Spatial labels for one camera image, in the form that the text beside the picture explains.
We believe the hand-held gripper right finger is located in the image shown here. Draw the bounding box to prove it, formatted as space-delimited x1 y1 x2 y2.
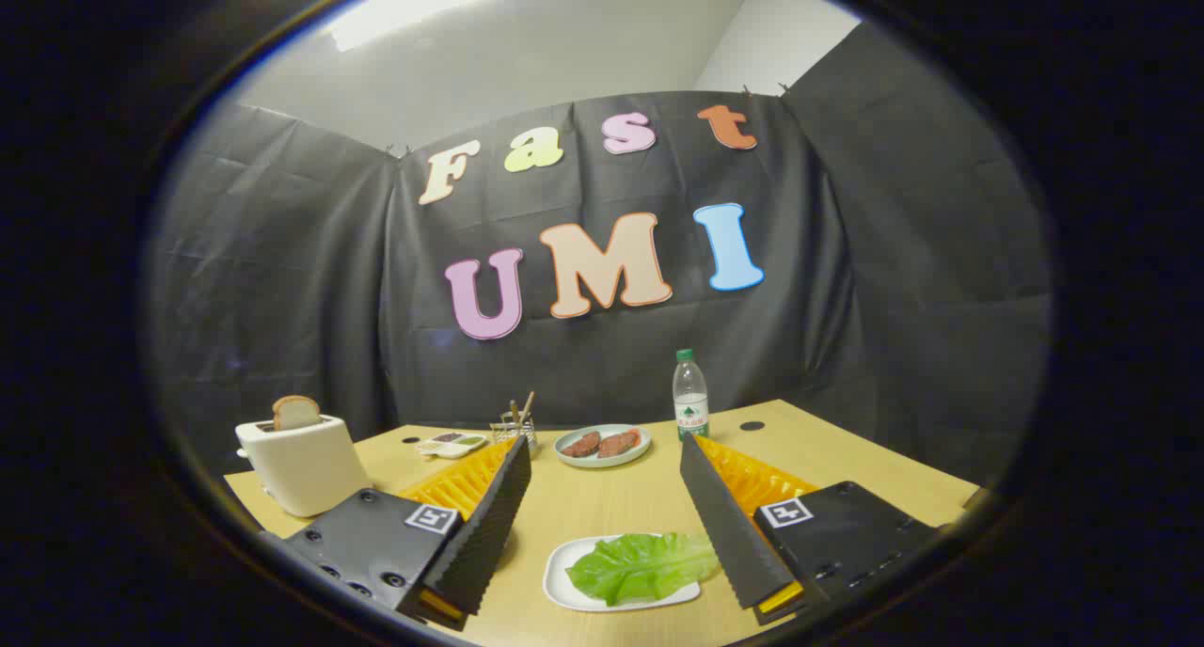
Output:
679 431 942 626

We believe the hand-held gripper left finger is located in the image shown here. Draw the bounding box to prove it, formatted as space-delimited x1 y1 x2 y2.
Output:
282 435 533 632

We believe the white divided condiment dish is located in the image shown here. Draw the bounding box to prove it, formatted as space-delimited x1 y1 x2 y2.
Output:
416 431 488 460

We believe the light blue plate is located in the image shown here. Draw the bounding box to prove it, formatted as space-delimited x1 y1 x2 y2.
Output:
544 534 702 613

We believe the green lettuce leaf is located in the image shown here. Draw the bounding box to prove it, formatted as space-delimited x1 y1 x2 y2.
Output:
565 532 721 607

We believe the clear plastic water bottle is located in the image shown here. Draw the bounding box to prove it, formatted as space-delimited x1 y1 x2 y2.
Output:
673 349 710 441

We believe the pale green plate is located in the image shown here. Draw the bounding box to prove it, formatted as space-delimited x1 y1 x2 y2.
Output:
554 424 652 468

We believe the white toaster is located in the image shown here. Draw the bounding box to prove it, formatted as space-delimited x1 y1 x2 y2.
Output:
235 414 373 519

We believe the bread slice in toaster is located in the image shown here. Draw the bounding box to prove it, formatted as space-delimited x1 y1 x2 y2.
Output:
272 395 322 432

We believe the black backdrop cloth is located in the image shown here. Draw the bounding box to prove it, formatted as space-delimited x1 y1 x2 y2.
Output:
146 22 1054 488

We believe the metal wire utensil holder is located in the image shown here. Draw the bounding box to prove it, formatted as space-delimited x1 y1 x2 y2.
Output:
490 412 539 458

